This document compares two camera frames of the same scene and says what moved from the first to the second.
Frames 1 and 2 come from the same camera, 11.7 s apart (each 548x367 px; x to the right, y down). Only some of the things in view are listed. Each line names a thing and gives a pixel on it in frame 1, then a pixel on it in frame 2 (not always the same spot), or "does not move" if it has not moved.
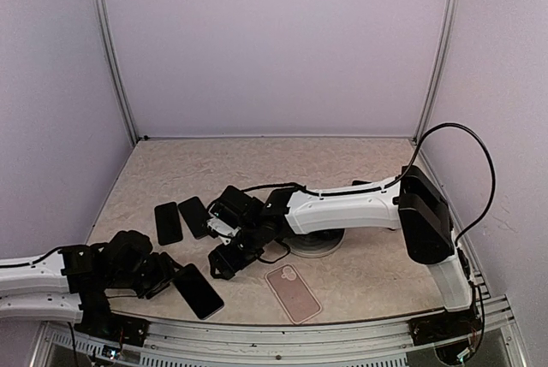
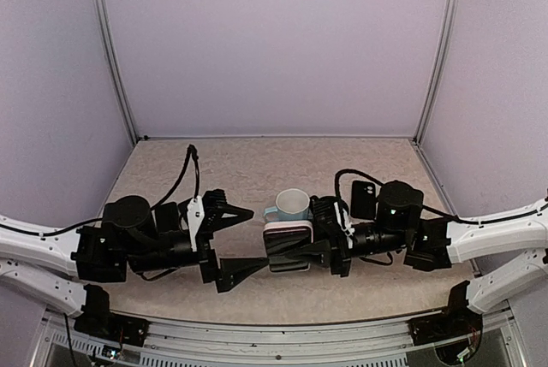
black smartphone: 198,293 to 288,249
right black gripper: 226,264 to 333,240
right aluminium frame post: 446,44 does not move
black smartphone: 169,225 does not move
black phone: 298,299 to 288,245
